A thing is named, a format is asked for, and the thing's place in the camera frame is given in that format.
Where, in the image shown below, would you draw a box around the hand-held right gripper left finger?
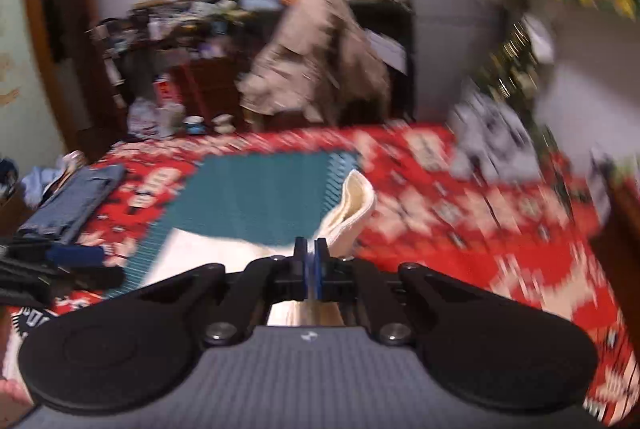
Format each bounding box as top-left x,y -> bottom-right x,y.
127,236 -> 313,344

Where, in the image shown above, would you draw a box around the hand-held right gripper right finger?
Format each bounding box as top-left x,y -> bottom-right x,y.
313,236 -> 493,344

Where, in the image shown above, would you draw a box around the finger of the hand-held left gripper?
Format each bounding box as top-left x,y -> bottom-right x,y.
0,259 -> 126,305
10,234 -> 107,267

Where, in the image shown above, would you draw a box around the white knit V-neck sweater vest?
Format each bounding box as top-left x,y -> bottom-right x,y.
142,169 -> 376,327

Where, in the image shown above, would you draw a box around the folded blue jeans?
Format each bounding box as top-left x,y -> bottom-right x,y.
20,164 -> 127,245

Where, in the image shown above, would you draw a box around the green cutting mat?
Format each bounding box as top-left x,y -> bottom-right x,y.
107,151 -> 363,300

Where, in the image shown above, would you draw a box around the pink and white fuzzy blanket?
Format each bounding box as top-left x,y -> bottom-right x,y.
0,304 -> 31,410

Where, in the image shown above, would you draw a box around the red patterned blanket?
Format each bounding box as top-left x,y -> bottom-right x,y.
10,124 -> 631,425

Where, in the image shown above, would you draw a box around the white plastic bag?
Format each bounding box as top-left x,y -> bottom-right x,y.
127,96 -> 186,140

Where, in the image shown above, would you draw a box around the red and white carton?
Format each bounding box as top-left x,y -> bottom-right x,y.
152,79 -> 173,107

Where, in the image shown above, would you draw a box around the brown wooden drawer cabinet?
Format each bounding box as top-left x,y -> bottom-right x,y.
172,59 -> 251,130

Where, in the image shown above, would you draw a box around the beige jacket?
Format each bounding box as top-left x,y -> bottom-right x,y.
237,0 -> 393,130

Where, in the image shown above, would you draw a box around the crumpled grey garment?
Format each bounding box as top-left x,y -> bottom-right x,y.
447,81 -> 543,182

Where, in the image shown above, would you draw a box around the cluttered dark desk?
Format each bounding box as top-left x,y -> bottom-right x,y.
90,0 -> 416,124

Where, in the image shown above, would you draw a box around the grey refrigerator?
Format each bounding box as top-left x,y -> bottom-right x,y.
395,0 -> 501,124

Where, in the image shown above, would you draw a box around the brown wooden furniture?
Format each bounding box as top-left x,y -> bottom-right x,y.
590,174 -> 640,310

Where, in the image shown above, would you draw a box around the gold wall decal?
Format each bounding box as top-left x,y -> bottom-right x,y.
0,54 -> 21,107

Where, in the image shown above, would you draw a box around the wooden door frame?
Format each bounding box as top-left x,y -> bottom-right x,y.
20,0 -> 101,150

